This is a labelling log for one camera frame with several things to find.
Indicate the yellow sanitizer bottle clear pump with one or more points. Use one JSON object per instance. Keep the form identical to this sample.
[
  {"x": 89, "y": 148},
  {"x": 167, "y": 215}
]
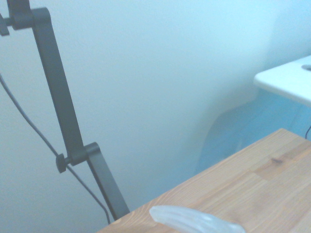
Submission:
[{"x": 192, "y": 218}]

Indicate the white side table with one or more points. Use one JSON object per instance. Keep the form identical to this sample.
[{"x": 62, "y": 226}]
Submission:
[{"x": 286, "y": 81}]

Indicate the dark grey articulated camera stand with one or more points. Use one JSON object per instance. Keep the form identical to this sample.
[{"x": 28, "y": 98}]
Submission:
[{"x": 58, "y": 82}]

